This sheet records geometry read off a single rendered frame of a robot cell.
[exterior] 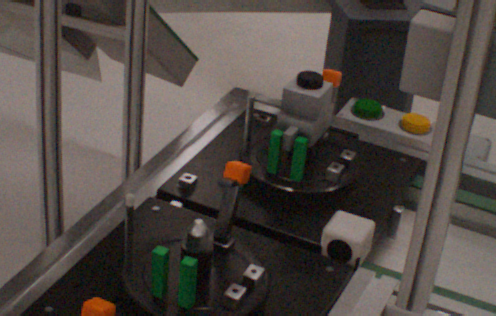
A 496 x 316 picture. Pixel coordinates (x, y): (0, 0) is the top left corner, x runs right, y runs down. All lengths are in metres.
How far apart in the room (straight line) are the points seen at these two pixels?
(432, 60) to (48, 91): 0.37
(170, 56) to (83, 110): 0.29
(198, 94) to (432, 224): 0.70
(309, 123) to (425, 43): 0.24
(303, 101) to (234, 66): 0.59
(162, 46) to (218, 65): 0.45
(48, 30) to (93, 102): 0.56
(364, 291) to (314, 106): 0.21
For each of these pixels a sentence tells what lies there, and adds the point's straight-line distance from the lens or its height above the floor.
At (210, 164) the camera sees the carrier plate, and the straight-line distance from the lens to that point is 1.06.
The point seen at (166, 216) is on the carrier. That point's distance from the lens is 0.97.
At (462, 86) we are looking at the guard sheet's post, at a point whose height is 1.20.
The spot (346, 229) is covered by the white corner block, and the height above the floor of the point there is 0.99.
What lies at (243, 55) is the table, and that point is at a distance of 1.62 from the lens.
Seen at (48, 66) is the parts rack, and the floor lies 1.14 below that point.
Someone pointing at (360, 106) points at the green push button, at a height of 0.97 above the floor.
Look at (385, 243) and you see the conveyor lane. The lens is 1.07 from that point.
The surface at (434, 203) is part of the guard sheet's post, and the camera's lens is 0.84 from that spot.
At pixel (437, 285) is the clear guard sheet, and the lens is 0.89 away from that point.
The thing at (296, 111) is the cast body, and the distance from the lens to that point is 1.00.
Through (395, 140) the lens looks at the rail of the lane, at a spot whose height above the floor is 0.96.
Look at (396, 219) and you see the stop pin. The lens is 1.04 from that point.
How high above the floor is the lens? 1.52
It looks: 31 degrees down
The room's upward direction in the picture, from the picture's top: 6 degrees clockwise
